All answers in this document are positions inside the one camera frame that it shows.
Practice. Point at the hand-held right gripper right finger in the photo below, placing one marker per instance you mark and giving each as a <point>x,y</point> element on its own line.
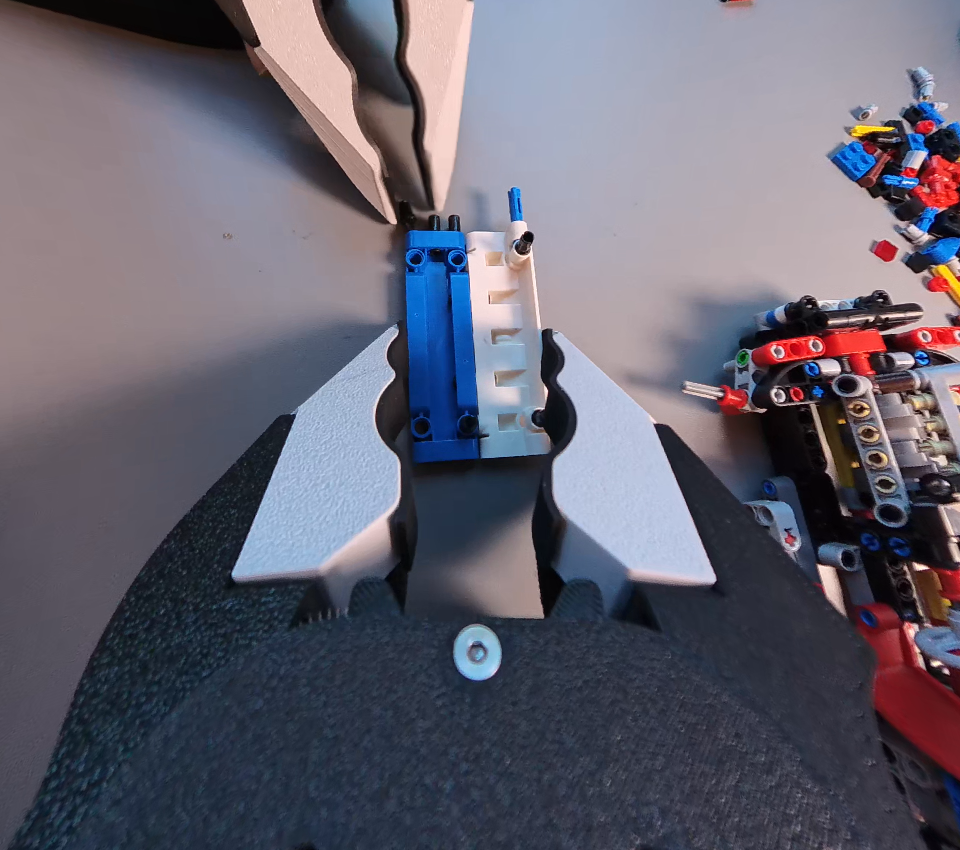
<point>622,490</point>

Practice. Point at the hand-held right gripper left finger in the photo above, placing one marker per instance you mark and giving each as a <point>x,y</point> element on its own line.
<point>330,490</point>

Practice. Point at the blue lego panel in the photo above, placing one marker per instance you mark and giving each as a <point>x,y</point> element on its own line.
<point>439,355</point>

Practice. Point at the white lego panel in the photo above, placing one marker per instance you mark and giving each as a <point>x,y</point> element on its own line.
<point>514,340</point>

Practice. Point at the blue lego pin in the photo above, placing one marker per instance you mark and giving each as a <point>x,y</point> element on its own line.
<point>515,202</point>

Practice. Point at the partly built lego truck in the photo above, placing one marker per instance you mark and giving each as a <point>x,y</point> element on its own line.
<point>862,430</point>

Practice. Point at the pile of mixed lego pieces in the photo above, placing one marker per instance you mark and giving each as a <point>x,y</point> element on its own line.
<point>922,175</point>

